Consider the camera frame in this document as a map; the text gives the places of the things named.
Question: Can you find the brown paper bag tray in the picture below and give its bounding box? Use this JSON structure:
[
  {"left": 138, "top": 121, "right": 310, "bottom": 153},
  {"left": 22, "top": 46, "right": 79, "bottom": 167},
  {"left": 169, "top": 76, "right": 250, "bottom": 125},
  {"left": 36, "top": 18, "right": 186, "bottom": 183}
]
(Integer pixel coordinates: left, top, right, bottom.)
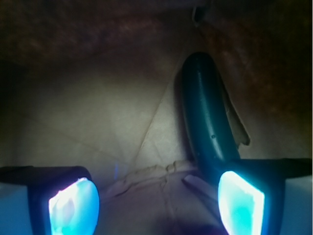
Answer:
[{"left": 0, "top": 0, "right": 313, "bottom": 235}]

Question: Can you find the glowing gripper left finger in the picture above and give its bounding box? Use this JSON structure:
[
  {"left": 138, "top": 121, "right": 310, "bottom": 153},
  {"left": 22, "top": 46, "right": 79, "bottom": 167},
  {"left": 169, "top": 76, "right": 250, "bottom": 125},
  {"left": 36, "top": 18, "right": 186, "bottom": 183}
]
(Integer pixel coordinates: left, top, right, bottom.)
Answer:
[{"left": 0, "top": 166, "right": 100, "bottom": 235}]

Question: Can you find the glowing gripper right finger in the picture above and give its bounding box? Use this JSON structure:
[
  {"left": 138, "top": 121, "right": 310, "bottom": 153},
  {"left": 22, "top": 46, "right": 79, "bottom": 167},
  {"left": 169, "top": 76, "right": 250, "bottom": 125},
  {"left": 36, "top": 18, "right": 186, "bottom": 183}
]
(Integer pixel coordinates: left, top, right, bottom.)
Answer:
[{"left": 218, "top": 159, "right": 313, "bottom": 235}]

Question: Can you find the dark green plastic pickle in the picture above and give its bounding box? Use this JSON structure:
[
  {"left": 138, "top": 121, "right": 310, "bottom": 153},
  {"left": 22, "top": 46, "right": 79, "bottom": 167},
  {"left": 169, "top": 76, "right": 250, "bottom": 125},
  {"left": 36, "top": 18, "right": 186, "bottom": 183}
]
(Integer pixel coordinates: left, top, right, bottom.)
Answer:
[{"left": 181, "top": 52, "right": 240, "bottom": 178}]

